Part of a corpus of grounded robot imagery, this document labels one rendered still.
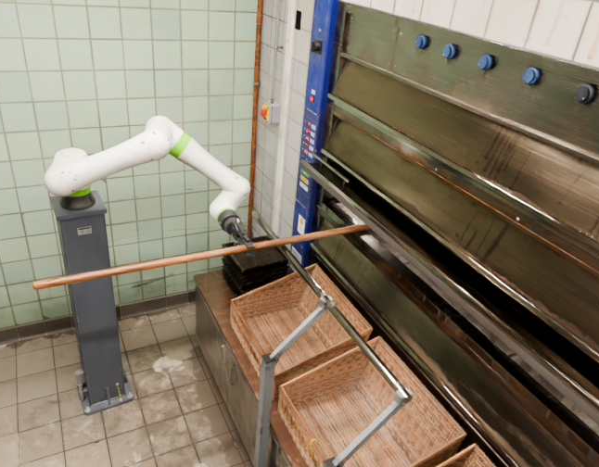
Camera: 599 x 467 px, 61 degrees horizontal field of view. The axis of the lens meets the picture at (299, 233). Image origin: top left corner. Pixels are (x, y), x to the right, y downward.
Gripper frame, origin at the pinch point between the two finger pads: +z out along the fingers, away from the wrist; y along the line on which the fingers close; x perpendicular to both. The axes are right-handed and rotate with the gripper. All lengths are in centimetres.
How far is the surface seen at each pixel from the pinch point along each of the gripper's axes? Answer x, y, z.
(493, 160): -52, -59, 64
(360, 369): -42, 50, 36
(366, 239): -53, 1, 8
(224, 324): 1, 61, -25
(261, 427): 8, 60, 41
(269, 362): 6.5, 24.4, 41.4
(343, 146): -51, -33, -18
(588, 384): -46, -21, 118
